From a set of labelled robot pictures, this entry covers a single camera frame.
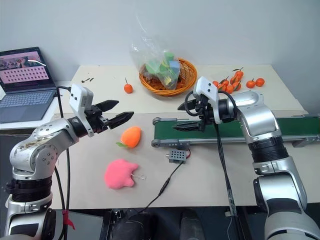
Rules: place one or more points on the green conveyor belt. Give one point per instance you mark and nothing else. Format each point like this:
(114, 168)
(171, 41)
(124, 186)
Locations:
(225, 130)

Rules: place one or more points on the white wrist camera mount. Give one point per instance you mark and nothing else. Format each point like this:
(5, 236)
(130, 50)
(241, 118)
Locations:
(207, 90)
(78, 100)

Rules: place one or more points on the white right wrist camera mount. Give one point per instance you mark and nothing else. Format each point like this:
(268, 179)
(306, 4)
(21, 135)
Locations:
(207, 90)

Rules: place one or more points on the pink plush toy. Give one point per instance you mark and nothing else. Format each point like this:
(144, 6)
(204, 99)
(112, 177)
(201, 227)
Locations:
(119, 173)

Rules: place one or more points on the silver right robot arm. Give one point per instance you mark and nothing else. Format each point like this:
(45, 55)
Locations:
(265, 140)

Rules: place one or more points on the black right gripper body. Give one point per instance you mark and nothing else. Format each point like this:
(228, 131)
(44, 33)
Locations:
(206, 112)

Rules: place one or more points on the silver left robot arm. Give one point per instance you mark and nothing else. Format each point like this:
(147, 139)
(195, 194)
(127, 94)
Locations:
(37, 150)

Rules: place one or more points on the orange woven basket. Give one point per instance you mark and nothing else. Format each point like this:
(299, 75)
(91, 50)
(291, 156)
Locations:
(185, 82)

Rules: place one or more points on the round orange tangerine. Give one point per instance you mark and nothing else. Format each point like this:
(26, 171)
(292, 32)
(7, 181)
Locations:
(260, 82)

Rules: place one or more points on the open laptop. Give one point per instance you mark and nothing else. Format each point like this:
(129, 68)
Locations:
(23, 82)

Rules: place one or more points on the dark loose leaves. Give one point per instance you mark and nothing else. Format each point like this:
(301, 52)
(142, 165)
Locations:
(87, 80)

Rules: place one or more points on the tangerine with leaf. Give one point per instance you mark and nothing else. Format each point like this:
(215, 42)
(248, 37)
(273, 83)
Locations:
(229, 89)
(233, 79)
(239, 74)
(250, 84)
(215, 83)
(224, 83)
(236, 86)

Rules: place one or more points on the small grey electronics box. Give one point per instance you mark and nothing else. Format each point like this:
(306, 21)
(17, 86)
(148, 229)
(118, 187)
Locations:
(176, 156)

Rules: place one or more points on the clear plastic bag of blocks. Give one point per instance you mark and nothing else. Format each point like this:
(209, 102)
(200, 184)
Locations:
(157, 65)

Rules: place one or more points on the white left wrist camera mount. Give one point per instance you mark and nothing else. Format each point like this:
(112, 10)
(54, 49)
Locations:
(78, 100)

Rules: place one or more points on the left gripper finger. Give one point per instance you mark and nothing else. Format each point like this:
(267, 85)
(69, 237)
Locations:
(122, 118)
(108, 104)

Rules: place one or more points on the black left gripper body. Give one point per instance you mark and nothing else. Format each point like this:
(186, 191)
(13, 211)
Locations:
(96, 118)

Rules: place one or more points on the orange plush fruit toy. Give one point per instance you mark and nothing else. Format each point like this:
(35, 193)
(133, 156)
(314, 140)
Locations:
(131, 137)

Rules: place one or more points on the dark rounded shape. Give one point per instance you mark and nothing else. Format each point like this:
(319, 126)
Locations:
(190, 225)

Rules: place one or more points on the tangerine with stem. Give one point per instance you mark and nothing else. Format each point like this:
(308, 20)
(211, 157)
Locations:
(128, 88)

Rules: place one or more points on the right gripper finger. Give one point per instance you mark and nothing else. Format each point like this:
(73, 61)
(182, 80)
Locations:
(191, 104)
(187, 126)

